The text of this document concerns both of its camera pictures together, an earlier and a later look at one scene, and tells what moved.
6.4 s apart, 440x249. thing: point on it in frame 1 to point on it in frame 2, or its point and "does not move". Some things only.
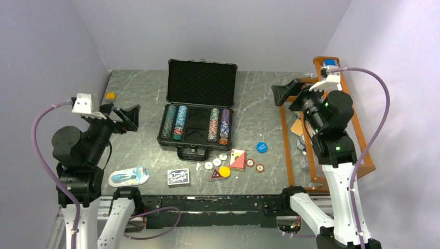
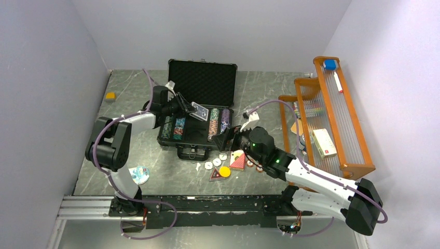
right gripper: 282,92 to 237,132
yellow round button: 224,171 does not move
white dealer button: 208,165 does not move
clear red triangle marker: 215,176 does not move
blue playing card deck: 178,177 to 202,113
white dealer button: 223,156 does not move
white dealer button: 217,162 does not move
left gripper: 129,116 to 184,106
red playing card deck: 237,159 does not move
